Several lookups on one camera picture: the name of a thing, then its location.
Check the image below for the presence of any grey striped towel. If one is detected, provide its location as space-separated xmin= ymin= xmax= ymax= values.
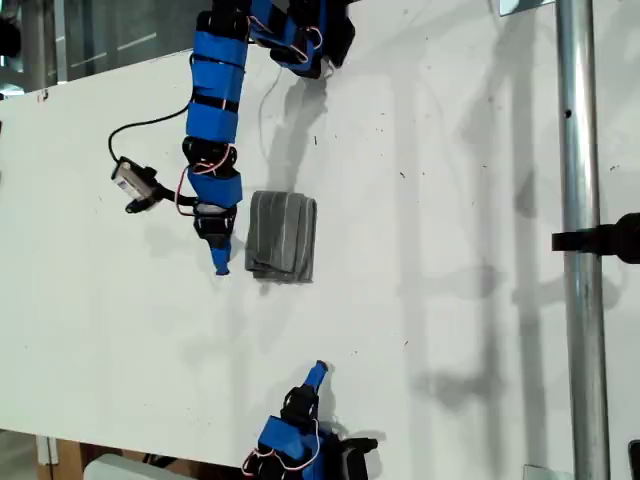
xmin=243 ymin=189 xmax=319 ymax=285

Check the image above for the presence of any white box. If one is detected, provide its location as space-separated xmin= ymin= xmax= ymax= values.
xmin=83 ymin=452 xmax=201 ymax=480

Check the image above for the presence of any wooden table leg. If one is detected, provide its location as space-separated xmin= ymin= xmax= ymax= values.
xmin=35 ymin=435 xmax=85 ymax=480

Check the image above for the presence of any black round object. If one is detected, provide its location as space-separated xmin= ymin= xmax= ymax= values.
xmin=0 ymin=17 xmax=22 ymax=59

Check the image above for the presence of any black clamp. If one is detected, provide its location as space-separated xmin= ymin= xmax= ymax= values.
xmin=551 ymin=212 xmax=640 ymax=265

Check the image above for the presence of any black camera stalk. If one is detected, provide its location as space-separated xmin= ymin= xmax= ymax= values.
xmin=124 ymin=183 xmax=199 ymax=215
xmin=339 ymin=436 xmax=380 ymax=454

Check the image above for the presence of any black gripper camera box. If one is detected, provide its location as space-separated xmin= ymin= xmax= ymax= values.
xmin=110 ymin=156 xmax=159 ymax=201
xmin=341 ymin=446 xmax=370 ymax=480

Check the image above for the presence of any black camera cable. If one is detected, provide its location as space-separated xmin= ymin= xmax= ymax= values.
xmin=107 ymin=104 xmax=192 ymax=164

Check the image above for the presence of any steel post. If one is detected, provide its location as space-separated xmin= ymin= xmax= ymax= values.
xmin=554 ymin=0 xmax=612 ymax=480

